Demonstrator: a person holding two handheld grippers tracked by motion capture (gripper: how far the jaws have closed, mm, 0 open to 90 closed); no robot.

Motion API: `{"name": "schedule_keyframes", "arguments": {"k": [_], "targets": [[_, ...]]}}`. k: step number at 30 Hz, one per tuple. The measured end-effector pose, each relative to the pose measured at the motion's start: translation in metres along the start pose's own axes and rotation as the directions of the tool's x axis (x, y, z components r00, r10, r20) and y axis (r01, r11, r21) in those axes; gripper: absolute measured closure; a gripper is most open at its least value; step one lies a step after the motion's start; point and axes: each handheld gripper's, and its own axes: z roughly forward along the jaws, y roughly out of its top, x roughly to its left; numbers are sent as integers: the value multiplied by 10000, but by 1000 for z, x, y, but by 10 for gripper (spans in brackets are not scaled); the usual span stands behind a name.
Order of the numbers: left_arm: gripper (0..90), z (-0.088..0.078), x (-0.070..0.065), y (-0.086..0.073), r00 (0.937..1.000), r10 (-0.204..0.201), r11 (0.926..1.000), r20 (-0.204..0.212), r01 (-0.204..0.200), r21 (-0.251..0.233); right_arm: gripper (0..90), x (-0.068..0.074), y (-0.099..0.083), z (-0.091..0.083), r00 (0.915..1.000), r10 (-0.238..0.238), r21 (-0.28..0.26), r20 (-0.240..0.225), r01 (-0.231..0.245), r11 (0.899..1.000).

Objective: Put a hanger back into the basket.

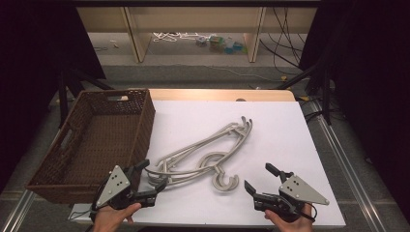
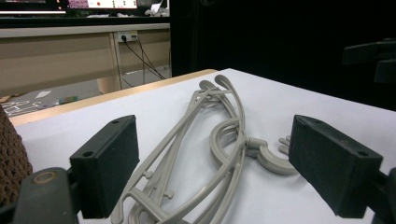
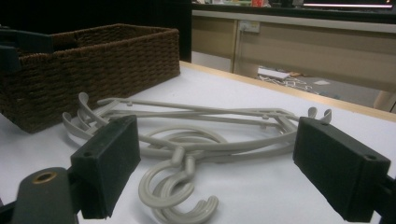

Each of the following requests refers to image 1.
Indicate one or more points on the white table mat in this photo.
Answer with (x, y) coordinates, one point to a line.
(283, 135)

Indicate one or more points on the metal floor rail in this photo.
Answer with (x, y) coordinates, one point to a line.
(348, 167)
(16, 212)

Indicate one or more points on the person's left hand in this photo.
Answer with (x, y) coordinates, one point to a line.
(111, 220)

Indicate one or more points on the brown wicker basket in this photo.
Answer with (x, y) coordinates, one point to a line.
(106, 135)

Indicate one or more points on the light wooden shelf unit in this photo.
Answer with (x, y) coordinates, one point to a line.
(193, 19)

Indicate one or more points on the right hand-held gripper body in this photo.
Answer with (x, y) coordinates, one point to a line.
(296, 190)

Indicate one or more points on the wooden table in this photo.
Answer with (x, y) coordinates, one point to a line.
(219, 95)

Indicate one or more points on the dark curtain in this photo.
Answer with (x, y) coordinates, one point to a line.
(370, 64)
(32, 64)

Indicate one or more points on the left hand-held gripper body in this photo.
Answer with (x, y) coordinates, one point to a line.
(114, 185)

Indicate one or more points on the person's right hand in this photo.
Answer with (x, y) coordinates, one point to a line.
(295, 225)

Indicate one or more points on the pile of colourful toys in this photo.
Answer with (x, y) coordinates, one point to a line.
(216, 43)

